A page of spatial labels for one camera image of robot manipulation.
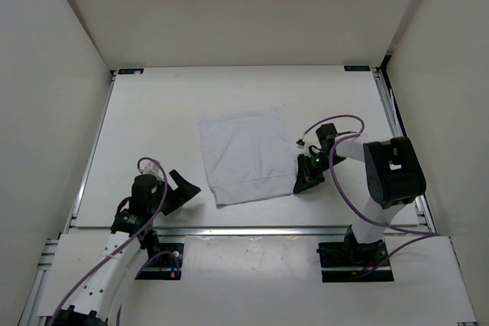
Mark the left blue corner label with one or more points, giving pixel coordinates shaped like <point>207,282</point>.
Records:
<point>130,71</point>

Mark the front aluminium rail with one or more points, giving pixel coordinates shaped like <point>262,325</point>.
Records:
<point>259,231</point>

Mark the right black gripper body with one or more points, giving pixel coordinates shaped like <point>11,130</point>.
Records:
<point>318,164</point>

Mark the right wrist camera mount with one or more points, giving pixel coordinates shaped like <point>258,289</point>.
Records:
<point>302,144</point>

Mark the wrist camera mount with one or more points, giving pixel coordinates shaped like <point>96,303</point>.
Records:
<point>302,144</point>
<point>150,168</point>

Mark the white skirt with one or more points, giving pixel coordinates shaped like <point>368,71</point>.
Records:
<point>247,157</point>

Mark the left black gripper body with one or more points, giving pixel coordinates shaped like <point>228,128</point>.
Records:
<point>153,204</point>

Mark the blue corner label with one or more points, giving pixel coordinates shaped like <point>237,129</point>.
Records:
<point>130,71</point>
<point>356,68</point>

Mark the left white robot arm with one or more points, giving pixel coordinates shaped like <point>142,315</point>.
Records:
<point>132,246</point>

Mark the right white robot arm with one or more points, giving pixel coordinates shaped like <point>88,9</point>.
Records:
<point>394,179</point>

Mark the right blue corner label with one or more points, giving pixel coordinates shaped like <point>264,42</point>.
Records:
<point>356,68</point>

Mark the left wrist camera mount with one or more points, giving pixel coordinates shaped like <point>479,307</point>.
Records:
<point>150,168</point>

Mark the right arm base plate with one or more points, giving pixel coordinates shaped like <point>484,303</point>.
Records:
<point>339,266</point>

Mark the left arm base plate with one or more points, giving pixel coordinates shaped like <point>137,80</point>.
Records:
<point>169,265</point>

